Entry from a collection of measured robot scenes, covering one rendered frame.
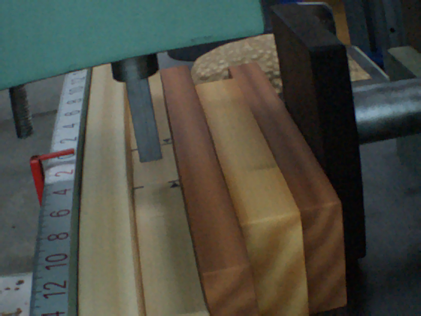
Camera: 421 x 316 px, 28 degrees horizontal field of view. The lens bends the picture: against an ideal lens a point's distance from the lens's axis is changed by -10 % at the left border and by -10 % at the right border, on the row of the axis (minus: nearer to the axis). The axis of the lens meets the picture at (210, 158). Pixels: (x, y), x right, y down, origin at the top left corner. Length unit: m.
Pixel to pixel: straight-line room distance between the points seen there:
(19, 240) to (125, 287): 2.44
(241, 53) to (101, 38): 0.29
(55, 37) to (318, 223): 0.12
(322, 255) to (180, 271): 0.06
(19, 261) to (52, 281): 2.29
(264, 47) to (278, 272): 0.32
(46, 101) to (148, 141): 3.53
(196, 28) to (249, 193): 0.06
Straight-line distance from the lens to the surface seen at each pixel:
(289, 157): 0.36
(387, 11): 1.06
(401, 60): 0.43
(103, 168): 0.37
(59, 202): 0.33
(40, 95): 3.89
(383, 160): 0.46
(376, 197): 0.42
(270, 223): 0.30
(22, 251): 2.62
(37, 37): 0.32
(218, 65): 0.60
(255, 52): 0.60
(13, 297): 0.61
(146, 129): 0.36
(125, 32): 0.32
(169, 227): 0.33
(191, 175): 0.33
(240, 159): 0.35
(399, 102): 0.38
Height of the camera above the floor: 1.08
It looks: 21 degrees down
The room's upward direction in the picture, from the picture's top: 10 degrees counter-clockwise
